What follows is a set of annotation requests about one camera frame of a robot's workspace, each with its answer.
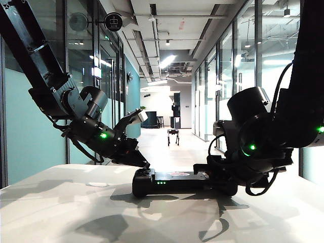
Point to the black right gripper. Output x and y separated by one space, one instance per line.
227 169

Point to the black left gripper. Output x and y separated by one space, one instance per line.
125 146

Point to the black remote control with joysticks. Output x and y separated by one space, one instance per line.
182 186

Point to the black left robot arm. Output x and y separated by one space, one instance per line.
30 45

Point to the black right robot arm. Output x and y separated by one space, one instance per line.
303 88

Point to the black quadruped robot dog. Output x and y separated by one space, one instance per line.
173 132

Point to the dark bar counter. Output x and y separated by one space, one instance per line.
152 121

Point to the wooden bar stool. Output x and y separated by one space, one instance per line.
160 122

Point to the tall black cabinet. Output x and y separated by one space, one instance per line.
177 101

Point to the short linear ceiling light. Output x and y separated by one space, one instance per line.
157 83

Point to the small lit door panel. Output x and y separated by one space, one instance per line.
217 88

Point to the long linear ceiling light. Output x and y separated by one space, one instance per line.
167 62

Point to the small ceiling spotlight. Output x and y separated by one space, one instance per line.
167 43

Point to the round black hanging sign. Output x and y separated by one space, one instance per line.
114 22

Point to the black track spotlight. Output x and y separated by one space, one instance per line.
286 12

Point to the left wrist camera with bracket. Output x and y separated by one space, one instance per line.
141 117

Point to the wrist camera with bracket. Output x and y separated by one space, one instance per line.
220 129
141 117

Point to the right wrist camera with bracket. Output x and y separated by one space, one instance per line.
220 129

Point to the black wall-mounted lamps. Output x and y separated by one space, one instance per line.
146 96

